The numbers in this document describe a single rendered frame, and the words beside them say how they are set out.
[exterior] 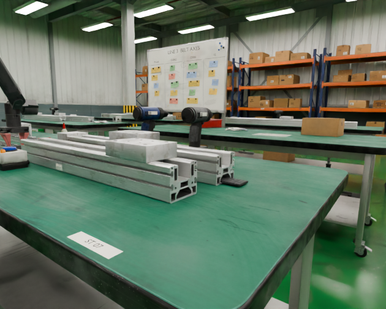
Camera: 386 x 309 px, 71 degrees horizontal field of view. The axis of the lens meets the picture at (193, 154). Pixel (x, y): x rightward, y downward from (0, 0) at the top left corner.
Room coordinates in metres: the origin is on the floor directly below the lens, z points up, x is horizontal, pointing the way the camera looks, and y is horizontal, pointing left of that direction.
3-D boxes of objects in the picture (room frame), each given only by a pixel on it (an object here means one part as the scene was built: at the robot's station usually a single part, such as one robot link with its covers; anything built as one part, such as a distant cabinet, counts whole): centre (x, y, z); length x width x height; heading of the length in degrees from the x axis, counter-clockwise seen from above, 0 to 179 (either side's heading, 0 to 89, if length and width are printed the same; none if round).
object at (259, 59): (10.53, -3.14, 1.58); 2.83 x 0.98 x 3.15; 54
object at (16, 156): (0.94, 0.63, 0.81); 0.10 x 0.08 x 0.06; 142
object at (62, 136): (1.28, 0.58, 0.83); 0.12 x 0.09 x 0.10; 142
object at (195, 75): (4.30, 0.14, 0.97); 1.50 x 0.50 x 1.95; 54
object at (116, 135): (1.02, 0.22, 0.87); 0.16 x 0.11 x 0.07; 52
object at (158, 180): (0.87, 0.34, 0.82); 0.80 x 0.10 x 0.09; 52
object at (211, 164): (1.02, 0.22, 0.82); 0.80 x 0.10 x 0.09; 52
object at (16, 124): (1.23, 0.81, 0.92); 0.10 x 0.07 x 0.07; 142
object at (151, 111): (1.24, 0.18, 0.89); 0.20 x 0.08 x 0.22; 137
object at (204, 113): (1.07, -0.03, 0.89); 0.20 x 0.08 x 0.22; 148
